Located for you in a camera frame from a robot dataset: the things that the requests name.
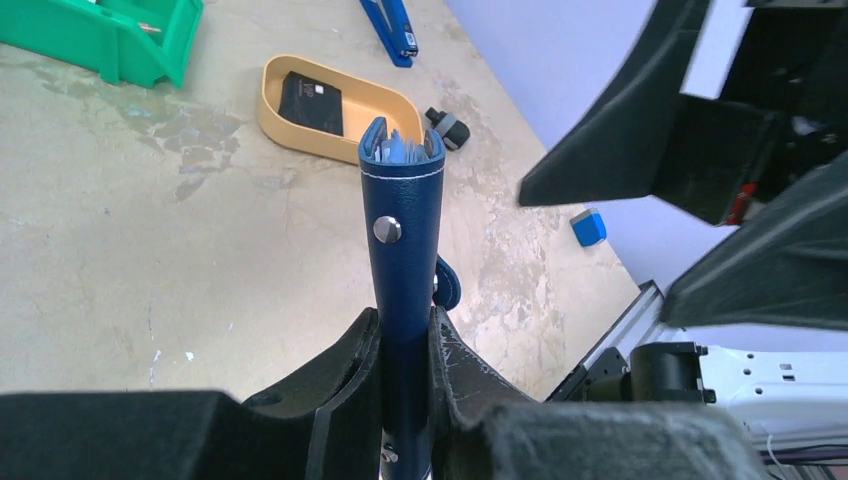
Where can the aluminium rail frame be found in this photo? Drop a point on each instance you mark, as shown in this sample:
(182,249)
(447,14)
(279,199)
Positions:
(609,357)

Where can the blue stapler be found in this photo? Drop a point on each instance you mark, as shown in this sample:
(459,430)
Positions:
(391,22)

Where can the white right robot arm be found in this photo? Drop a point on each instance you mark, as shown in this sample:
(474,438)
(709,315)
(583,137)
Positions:
(793,405)

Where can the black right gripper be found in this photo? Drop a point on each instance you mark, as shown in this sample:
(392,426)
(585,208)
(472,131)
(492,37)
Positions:
(781,113)

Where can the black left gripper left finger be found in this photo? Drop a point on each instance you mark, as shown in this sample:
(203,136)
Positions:
(329,409)

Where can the tan oval tray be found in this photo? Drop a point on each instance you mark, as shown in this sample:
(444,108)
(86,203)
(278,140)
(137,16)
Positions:
(362,102)

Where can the small black marker cap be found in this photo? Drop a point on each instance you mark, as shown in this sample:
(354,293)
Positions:
(453,132)

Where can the navy blue card holder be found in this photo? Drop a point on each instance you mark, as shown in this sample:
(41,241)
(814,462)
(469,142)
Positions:
(402,188)

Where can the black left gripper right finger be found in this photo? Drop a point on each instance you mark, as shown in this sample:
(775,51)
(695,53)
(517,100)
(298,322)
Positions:
(464,391)

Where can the green plastic bin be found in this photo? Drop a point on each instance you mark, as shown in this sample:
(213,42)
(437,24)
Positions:
(139,42)

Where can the black credit card stack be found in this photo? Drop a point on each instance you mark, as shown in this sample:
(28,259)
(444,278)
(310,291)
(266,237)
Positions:
(312,104)

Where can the small blue object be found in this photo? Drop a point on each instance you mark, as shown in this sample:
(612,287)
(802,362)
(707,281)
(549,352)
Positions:
(589,228)

